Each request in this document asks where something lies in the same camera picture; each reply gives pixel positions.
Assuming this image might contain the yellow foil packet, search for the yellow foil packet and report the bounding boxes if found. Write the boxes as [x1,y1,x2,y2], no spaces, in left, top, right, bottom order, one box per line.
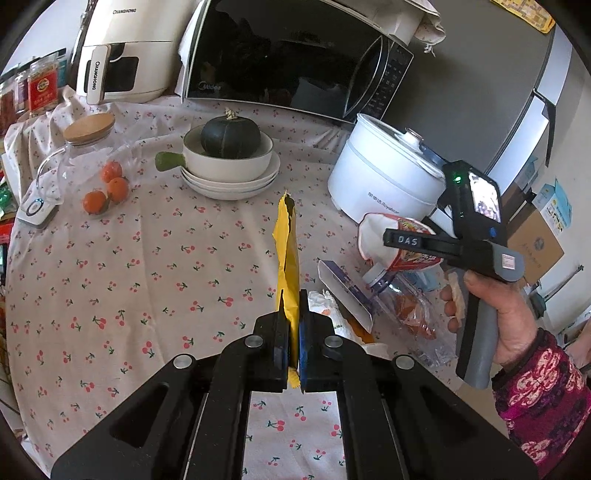
[272,191,301,388]

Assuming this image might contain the dark red jar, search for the dark red jar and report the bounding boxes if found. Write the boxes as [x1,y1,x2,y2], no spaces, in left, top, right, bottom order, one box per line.
[13,69,31,118]

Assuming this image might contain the white tissue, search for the white tissue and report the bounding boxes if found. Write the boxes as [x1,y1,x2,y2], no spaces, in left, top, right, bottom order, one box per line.
[308,289,352,339]

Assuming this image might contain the white cloth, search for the white cloth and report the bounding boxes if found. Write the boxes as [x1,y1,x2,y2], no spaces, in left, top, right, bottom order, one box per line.
[387,0,447,59]

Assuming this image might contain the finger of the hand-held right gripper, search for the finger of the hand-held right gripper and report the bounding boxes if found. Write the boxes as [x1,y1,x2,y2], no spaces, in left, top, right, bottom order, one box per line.
[382,228,445,265]

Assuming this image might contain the glass jar with wooden lid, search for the glass jar with wooden lid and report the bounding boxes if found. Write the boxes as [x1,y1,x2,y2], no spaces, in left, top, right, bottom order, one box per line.
[37,113,136,205]

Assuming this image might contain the red and white paper bowl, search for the red and white paper bowl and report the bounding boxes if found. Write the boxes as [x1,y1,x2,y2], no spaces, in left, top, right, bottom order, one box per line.
[357,212,447,274]

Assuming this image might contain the person's right hand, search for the person's right hand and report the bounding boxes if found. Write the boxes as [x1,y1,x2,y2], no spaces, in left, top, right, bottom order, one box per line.
[438,270,539,369]

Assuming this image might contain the person's right forearm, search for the person's right forearm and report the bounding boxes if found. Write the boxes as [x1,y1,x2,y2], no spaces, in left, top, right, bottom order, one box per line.
[490,327,591,480]

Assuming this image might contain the red labelled jars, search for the red labelled jars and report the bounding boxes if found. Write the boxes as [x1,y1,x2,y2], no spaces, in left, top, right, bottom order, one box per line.
[27,59,62,117]

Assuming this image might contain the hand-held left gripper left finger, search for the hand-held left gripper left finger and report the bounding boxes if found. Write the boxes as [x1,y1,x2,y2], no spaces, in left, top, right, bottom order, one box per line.
[51,290,296,480]

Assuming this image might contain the white electric pot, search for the white electric pot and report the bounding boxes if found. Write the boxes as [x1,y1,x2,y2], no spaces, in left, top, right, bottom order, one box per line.
[327,113,451,223]

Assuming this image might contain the brown cardboard box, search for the brown cardboard box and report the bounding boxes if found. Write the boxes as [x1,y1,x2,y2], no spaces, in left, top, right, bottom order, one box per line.
[507,207,566,288]

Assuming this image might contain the yellow printed box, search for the yellow printed box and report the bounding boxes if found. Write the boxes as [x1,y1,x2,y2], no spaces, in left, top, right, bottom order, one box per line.
[488,0,556,34]

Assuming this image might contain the clear plastic bag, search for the clear plastic bag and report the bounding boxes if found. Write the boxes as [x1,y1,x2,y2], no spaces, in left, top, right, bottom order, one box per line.
[392,285,459,371]

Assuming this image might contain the blue and white carton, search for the blue and white carton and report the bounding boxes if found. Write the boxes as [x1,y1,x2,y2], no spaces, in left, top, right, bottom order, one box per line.
[317,259,376,334]

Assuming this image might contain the white bowl with green handle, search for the white bowl with green handle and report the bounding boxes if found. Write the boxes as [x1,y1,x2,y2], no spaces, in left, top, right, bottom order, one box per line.
[154,126,274,184]

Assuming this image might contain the orange peel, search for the orange peel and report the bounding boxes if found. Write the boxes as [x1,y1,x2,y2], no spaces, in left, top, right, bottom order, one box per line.
[344,314,376,345]

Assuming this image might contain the dark green squash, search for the dark green squash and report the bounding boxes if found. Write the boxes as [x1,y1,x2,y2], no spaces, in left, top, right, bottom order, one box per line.
[200,108,262,160]

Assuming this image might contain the grey refrigerator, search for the grey refrigerator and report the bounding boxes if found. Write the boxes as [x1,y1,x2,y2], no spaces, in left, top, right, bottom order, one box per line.
[406,0,574,188]

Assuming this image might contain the black microwave oven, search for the black microwave oven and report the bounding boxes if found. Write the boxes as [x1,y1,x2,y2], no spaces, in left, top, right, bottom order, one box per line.
[178,0,415,126]

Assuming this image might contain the clear plastic bottle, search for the clear plastic bottle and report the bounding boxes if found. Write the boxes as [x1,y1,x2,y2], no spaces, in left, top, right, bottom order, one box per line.
[362,262,431,297]

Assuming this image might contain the white air fryer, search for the white air fryer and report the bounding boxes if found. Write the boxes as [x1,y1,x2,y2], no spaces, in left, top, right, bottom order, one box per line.
[69,0,205,105]

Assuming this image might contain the blue and white box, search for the blue and white box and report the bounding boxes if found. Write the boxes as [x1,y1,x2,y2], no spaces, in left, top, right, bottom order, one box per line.
[531,177,574,237]

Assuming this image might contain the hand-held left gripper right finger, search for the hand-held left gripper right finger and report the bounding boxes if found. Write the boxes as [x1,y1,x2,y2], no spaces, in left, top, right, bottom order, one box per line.
[298,290,539,480]

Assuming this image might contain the cherry print tablecloth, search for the cherry print tablecloth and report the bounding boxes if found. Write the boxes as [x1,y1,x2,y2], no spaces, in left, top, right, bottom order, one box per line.
[0,84,468,480]

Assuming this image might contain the small white round-button device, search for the small white round-button device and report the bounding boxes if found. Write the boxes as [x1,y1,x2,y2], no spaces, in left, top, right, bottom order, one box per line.
[17,196,59,230]

